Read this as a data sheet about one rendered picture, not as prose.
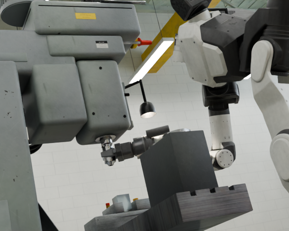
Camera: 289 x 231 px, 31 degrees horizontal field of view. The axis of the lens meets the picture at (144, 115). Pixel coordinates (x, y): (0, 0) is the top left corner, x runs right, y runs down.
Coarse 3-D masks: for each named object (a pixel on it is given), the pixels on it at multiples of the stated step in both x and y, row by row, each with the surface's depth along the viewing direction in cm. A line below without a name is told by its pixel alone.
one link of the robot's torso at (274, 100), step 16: (256, 48) 183; (272, 48) 180; (256, 64) 183; (256, 80) 183; (272, 80) 179; (288, 80) 191; (256, 96) 184; (272, 96) 180; (288, 96) 179; (272, 112) 181; (288, 112) 176; (272, 128) 181; (288, 128) 176
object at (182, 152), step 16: (160, 144) 158; (176, 144) 152; (192, 144) 154; (144, 160) 167; (160, 160) 158; (176, 160) 150; (192, 160) 152; (208, 160) 154; (144, 176) 168; (160, 176) 159; (176, 176) 150; (192, 176) 150; (208, 176) 152; (160, 192) 159; (176, 192) 151
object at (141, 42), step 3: (123, 42) 226; (126, 42) 227; (129, 42) 227; (132, 42) 228; (135, 42) 229; (138, 42) 229; (141, 42) 230; (144, 42) 230; (147, 42) 231; (150, 42) 231
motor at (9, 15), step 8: (0, 0) 221; (8, 0) 218; (16, 0) 216; (24, 0) 216; (32, 0) 217; (0, 8) 221; (8, 8) 217; (16, 8) 219; (24, 8) 220; (8, 16) 223; (16, 16) 224; (24, 16) 226; (8, 24) 229; (16, 24) 230
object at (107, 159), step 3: (111, 147) 214; (102, 150) 214; (105, 150) 213; (111, 156) 212; (114, 156) 213; (105, 159) 213; (108, 159) 212; (111, 159) 212; (114, 159) 213; (105, 162) 212; (114, 162) 215
